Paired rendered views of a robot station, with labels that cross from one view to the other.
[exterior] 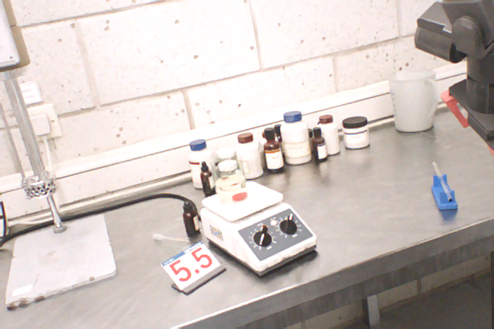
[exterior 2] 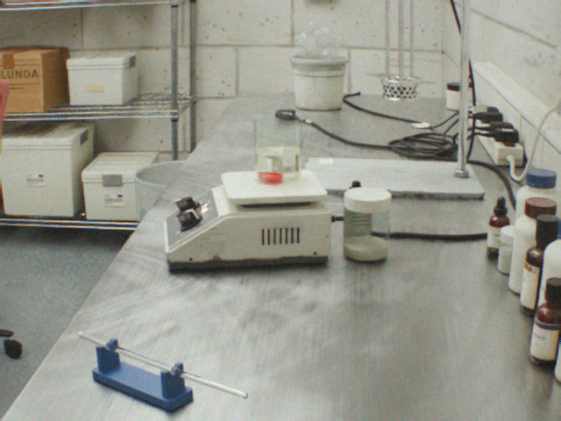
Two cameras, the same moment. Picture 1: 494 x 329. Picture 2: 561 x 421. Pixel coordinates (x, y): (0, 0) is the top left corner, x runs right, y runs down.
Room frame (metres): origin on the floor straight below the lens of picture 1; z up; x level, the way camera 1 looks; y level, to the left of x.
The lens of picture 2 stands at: (1.31, -0.95, 1.13)
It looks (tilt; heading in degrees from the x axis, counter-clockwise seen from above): 17 degrees down; 111
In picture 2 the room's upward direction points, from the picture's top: straight up
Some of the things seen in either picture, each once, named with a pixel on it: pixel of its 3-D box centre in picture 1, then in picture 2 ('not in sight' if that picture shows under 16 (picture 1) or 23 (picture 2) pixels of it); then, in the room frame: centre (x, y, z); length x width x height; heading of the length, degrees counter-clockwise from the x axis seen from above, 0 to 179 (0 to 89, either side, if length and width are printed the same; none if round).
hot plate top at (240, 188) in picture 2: (242, 200); (272, 186); (0.93, 0.02, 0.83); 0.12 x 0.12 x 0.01; 29
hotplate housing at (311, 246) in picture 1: (253, 224); (252, 220); (0.91, 0.01, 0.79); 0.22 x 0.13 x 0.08; 29
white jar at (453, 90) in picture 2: not in sight; (458, 96); (1.00, 1.15, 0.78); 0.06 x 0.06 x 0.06
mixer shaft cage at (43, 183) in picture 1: (23, 134); (401, 25); (1.01, 0.41, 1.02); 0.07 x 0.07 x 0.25
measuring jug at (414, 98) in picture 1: (416, 101); not in sight; (1.42, -0.49, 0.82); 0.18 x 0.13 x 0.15; 14
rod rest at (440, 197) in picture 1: (443, 190); (139, 371); (0.95, -0.37, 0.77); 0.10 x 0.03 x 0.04; 167
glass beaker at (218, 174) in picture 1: (229, 181); (275, 149); (0.93, 0.04, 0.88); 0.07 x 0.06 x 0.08; 1
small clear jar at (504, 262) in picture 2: not in sight; (515, 250); (1.25, 0.05, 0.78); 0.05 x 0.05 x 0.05
